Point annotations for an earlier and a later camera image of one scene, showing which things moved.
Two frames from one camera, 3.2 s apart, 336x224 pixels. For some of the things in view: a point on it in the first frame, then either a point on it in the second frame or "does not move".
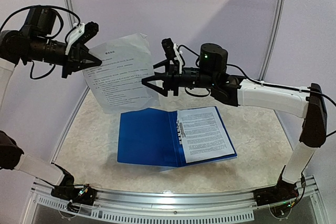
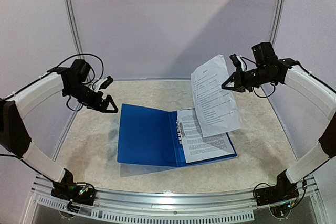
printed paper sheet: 206,137 does not move
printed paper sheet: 116,83 -> 216,104
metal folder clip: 180,131 does not move
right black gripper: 172,80 -> 240,79
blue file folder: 153,137 does not move
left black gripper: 75,58 -> 95,104
